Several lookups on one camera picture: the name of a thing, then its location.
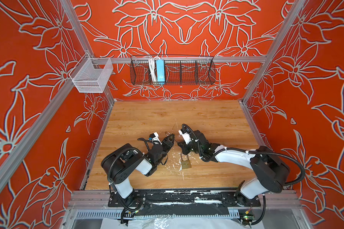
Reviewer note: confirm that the grey slotted cable duct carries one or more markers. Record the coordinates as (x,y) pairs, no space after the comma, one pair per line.
(116,214)

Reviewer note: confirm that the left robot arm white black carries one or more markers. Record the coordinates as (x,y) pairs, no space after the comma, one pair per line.
(121,163)

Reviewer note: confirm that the light blue box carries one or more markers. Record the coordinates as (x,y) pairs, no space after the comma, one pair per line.
(160,71)

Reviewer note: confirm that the black wire basket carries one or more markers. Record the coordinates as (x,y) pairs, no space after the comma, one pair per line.
(179,70)

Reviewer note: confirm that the long-shackle brass padlock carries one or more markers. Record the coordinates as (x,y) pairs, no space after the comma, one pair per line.
(185,162)

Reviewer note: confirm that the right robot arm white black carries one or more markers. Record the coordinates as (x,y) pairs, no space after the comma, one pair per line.
(271,172)

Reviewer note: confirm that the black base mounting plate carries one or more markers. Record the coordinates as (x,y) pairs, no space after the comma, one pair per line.
(193,200)

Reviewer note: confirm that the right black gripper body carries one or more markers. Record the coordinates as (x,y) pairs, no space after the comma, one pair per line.
(193,149)

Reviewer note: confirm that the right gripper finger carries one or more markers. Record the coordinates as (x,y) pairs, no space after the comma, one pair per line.
(181,143)
(185,150)

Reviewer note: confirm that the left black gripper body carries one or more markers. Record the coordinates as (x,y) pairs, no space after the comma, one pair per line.
(163,152)

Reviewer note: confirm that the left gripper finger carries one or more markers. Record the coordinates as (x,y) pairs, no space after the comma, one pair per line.
(165,143)
(170,140)

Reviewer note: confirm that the white wire basket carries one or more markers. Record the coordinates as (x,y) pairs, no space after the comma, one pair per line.
(91,75)

